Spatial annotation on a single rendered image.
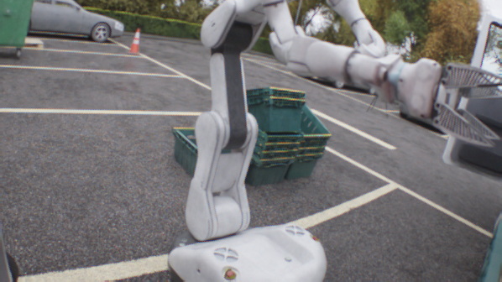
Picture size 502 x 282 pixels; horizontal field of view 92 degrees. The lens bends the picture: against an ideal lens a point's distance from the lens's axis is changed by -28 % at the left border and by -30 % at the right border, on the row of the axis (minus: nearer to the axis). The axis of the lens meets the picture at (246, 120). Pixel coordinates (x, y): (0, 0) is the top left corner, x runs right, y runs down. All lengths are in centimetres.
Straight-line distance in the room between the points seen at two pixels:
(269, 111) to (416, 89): 194
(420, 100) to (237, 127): 92
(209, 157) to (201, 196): 18
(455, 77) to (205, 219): 112
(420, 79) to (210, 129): 92
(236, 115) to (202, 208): 41
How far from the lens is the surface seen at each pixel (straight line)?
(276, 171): 268
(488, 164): 382
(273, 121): 243
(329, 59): 63
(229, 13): 129
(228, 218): 143
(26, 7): 619
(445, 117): 55
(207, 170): 133
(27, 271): 156
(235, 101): 134
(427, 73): 55
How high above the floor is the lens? 111
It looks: 15 degrees down
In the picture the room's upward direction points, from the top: 14 degrees clockwise
